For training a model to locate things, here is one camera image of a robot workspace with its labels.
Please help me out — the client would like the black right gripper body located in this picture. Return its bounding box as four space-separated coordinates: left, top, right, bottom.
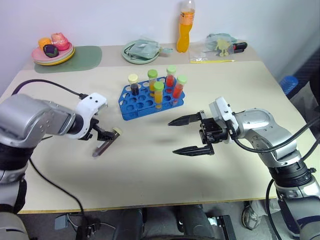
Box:
198 111 229 151

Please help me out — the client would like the orange knitted toy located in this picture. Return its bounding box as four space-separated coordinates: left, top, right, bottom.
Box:
38 37 52 51

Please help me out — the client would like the pale yellow toy figure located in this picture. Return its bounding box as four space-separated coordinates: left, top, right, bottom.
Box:
216 38 230 58

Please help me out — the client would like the stack of coloured plates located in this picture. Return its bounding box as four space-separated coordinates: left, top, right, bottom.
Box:
34 48 76 67

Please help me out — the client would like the clear bag yellow zip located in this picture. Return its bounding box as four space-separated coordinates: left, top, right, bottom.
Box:
188 46 236 64

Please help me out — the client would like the red black tool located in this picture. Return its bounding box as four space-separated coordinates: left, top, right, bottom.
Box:
232 41 248 53

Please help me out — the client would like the clear bag with green items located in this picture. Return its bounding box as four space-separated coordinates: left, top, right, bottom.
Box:
205 33 238 54

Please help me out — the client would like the red knitted toy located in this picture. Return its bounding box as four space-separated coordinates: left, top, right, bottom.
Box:
55 39 70 52

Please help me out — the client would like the purple black knitted toy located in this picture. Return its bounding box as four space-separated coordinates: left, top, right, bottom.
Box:
42 44 60 58

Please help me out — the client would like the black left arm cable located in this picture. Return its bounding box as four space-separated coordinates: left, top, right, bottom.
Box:
11 79 89 100

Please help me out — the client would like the dark rounded shape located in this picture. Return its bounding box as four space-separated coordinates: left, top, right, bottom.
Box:
173 204 213 240

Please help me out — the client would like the black body cable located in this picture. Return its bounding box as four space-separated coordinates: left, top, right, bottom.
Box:
264 178 302 240

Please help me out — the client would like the black carbon panel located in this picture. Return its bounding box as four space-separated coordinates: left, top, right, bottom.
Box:
292 46 320 83

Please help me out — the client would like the black metal frame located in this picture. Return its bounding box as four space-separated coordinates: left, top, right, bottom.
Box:
206 214 237 240

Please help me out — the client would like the pink knitted toy cake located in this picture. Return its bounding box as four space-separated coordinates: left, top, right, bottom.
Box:
51 32 68 45

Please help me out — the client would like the yellow test tube green cap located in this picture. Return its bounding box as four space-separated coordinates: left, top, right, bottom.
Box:
153 81 165 111
147 69 159 93

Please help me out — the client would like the dark test tube cream cap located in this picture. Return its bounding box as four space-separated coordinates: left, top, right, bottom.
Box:
127 74 140 97
91 127 124 159

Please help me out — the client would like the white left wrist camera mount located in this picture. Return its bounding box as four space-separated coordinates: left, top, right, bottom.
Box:
74 92 109 141

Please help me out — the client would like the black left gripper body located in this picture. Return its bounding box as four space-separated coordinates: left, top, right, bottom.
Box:
84 118 101 140

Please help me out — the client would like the red test tube green cap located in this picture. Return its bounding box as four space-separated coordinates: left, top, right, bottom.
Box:
171 74 188 106
165 65 177 94

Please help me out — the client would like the blue test tube rack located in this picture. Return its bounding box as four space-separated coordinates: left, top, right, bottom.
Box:
117 76 187 122

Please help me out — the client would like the pink plate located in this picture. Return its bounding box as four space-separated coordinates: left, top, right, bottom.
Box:
31 41 75 64

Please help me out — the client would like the grey sneaker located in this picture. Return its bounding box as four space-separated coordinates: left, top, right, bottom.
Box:
241 201 263 230

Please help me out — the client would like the green placemat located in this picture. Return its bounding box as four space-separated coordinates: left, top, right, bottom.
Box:
34 45 103 75

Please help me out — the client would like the bagged pale green container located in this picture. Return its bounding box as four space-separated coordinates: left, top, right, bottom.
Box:
126 39 161 60

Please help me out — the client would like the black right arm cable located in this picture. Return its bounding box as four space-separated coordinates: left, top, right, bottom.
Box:
226 119 320 153

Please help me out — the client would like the blue ribbed cap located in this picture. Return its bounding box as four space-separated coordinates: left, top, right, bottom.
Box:
280 75 300 95

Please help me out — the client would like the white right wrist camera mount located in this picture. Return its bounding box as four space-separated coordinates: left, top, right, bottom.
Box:
208 96 240 145

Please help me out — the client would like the orange drink plastic bottle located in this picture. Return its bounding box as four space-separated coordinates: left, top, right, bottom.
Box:
176 0 196 54

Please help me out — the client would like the grey floor box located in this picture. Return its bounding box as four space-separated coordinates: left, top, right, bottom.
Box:
54 215 69 231

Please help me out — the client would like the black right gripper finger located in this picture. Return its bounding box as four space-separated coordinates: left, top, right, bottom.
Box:
167 112 201 127
172 144 215 157

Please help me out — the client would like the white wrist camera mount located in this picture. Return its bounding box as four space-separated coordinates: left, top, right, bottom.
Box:
208 96 240 145
74 92 109 141

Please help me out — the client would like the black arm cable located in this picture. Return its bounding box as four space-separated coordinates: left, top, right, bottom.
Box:
11 79 89 100
226 119 320 153

